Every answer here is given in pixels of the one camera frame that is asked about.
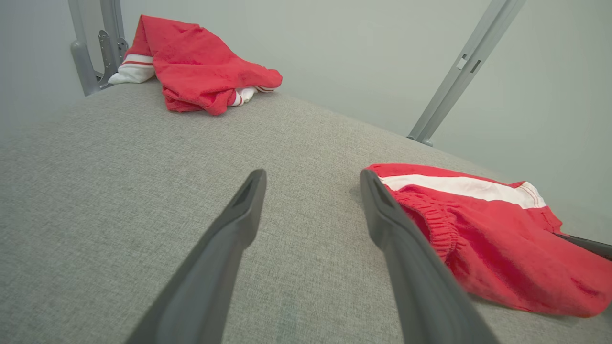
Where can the grey metal stand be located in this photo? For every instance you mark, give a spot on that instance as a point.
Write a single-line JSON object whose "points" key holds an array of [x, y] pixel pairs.
{"points": [[83, 62]]}

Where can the red white jersey shirt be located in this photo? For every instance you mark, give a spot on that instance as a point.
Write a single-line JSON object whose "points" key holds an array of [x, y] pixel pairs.
{"points": [[201, 67]]}

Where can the red shorts with white stripe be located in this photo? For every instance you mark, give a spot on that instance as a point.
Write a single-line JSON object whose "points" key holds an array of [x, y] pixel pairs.
{"points": [[507, 243]]}

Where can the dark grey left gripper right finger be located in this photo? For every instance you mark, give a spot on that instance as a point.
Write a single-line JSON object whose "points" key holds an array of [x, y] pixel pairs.
{"points": [[416, 286]]}

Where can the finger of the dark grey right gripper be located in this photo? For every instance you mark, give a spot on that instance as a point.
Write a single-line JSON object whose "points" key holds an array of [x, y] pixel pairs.
{"points": [[595, 247]]}

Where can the grey slotted metal strut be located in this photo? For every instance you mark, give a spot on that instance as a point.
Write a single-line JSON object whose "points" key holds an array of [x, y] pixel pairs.
{"points": [[461, 67]]}

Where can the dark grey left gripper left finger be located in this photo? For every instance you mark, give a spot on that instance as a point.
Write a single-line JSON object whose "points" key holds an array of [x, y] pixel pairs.
{"points": [[210, 267]]}

